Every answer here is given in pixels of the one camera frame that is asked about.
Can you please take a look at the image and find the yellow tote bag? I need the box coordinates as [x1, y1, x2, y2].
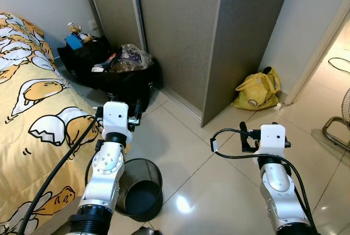
[232, 67, 282, 111]

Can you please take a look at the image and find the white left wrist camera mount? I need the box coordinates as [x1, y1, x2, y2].
[102, 102, 133, 135]

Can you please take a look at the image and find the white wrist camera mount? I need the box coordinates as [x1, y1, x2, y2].
[102, 102, 133, 135]
[259, 124, 288, 158]

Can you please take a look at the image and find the metal standing fan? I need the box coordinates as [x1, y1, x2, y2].
[322, 89, 350, 152]

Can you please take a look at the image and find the crumpled clear plastic bag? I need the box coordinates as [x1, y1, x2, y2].
[112, 44, 153, 73]

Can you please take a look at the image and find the brown plush toy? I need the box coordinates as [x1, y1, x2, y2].
[67, 22, 94, 42]

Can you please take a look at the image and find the small black fabric bag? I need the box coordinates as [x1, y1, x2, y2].
[57, 35, 111, 75]

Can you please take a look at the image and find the black mesh wastebasket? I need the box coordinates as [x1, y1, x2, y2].
[114, 158, 164, 222]

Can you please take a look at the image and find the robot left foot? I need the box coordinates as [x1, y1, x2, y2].
[131, 225, 162, 235]

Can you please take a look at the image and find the grey sliding wardrobe door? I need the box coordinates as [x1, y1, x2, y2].
[135, 0, 222, 120]

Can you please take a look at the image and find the large black fabric bag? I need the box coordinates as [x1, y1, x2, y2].
[90, 44, 163, 114]

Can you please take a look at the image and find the blue box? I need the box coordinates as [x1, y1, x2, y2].
[65, 34, 84, 50]

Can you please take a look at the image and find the black floor cable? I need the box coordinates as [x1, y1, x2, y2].
[328, 56, 350, 75]

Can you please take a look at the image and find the grey wardrobe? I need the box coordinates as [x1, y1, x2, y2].
[82, 0, 296, 128]

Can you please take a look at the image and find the white red tube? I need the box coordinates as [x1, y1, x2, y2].
[91, 52, 118, 73]

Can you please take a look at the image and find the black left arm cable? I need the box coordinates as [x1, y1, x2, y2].
[18, 107, 106, 235]

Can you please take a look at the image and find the yellow egg print duvet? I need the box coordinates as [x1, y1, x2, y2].
[0, 12, 132, 235]

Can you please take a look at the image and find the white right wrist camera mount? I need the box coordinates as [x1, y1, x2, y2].
[259, 124, 288, 158]

